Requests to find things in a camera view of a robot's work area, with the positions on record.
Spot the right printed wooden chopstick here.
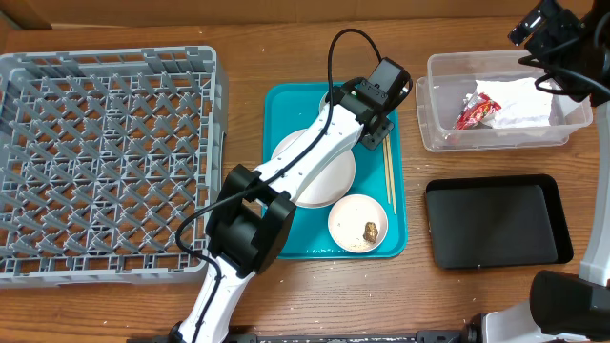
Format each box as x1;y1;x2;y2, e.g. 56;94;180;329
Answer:
386;134;397;214

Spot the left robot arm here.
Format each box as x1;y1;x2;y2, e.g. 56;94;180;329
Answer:
168;58;413;342

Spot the large white plate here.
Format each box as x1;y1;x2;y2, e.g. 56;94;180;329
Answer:
295;150;356;209

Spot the white napkin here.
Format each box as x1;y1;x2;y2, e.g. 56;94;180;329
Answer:
476;77;553;130

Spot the red snack wrapper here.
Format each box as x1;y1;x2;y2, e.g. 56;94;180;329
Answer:
454;92;501;130

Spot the left wooden chopstick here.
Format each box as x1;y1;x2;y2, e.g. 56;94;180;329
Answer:
382;137;392;205

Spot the teal plastic serving tray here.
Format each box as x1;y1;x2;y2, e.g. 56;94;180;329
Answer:
263;82;408;260

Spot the black rectangular tray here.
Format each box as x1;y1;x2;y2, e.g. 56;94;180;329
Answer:
425;174;574;270

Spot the small white plate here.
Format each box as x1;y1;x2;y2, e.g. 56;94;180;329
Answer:
328;194;389;253

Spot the grey round bowl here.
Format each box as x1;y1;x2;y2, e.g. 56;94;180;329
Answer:
318;91;329;113

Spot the brown food scrap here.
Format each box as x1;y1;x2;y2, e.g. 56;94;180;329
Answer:
363;222;378;244

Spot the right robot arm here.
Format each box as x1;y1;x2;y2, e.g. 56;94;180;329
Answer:
455;0;609;343

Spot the grey plastic dish rack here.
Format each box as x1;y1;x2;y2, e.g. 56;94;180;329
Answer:
1;46;228;289

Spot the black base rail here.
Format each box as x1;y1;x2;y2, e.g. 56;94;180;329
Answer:
126;329;478;343

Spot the clear plastic bin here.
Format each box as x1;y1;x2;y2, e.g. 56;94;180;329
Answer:
416;50;593;152

